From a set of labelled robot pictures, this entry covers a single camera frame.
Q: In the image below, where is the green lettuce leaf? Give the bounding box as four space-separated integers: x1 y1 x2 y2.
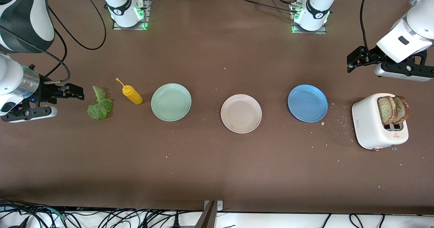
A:
87 86 113 120

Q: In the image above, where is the yellow squeeze sauce bottle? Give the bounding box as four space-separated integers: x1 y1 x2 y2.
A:
116 78 143 105

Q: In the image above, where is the bread slice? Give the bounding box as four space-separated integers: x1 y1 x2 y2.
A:
377 96 398 125
393 96 410 124

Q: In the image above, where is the blue plate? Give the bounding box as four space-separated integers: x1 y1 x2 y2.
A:
288 84 328 123

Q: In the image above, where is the pale green plate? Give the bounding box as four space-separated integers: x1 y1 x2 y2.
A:
151 83 192 122

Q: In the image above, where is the beige plate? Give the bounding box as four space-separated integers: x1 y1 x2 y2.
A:
220 94 262 134

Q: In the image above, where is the white toaster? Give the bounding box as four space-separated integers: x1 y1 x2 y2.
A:
352 93 409 151

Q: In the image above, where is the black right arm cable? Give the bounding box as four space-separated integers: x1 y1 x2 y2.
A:
0 0 107 84

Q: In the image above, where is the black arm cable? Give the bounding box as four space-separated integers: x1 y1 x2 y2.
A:
359 0 377 61
0 0 107 84

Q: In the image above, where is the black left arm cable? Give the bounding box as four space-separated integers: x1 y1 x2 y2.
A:
359 0 377 61

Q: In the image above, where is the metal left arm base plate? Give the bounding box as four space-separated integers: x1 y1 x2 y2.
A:
290 3 328 35

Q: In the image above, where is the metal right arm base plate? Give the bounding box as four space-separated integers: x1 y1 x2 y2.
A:
113 0 150 30

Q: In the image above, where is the black cable on table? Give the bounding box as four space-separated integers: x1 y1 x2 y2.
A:
242 0 299 13

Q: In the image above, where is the teal floor cable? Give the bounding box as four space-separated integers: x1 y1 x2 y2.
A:
42 206 70 220

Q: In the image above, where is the black cable connector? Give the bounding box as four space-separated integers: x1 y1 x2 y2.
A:
8 216 31 228

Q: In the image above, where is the grey aluminium profile bracket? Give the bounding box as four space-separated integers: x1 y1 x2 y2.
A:
195 200 224 228

